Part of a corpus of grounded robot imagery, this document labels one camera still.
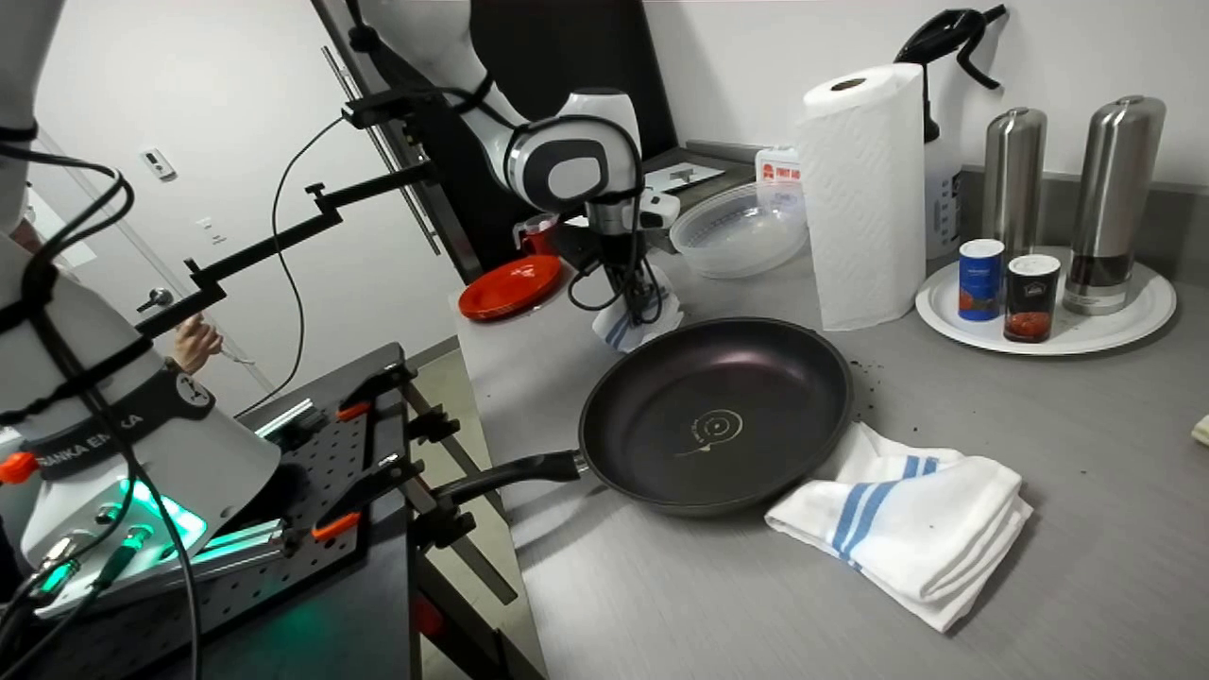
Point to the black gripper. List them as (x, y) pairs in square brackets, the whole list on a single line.
[(626, 261)]

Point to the white blue-striped towel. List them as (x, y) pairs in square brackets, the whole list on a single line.
[(908, 515), (642, 332)]

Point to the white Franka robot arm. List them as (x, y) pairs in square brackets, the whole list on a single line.
[(572, 165)]

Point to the black jointed mount arm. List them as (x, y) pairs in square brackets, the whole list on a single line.
[(252, 252)]

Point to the black nonstick frying pan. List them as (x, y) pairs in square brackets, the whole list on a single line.
[(718, 415)]

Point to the white paper towel roll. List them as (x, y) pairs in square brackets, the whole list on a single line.
[(863, 201)]

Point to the folded white blue-striped towel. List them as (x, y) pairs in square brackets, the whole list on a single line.
[(908, 515)]

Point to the person's bare hand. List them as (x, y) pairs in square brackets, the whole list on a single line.
[(191, 344)]

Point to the large clear plastic bowl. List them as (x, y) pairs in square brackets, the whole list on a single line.
[(739, 230)]

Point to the red plate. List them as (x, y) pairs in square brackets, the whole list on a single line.
[(502, 287)]

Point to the black tilted board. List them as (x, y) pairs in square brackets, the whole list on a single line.
[(554, 39)]

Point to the blue label spice jar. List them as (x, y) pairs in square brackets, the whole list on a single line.
[(981, 284)]

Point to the dark label spice jar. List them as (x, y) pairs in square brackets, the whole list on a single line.
[(1029, 302)]

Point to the short steel grinder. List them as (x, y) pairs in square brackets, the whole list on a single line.
[(1012, 176)]

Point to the spray bottle with black head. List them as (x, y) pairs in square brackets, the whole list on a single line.
[(948, 39)]

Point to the white round plate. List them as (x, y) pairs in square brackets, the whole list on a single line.
[(1107, 326)]

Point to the tall steel grinder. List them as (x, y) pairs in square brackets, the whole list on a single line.
[(1117, 190)]

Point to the orange round knob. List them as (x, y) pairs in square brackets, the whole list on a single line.
[(15, 465)]

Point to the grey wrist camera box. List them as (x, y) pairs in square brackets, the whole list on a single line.
[(660, 210)]

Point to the white wall thermostat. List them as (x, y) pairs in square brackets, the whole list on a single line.
[(159, 165)]

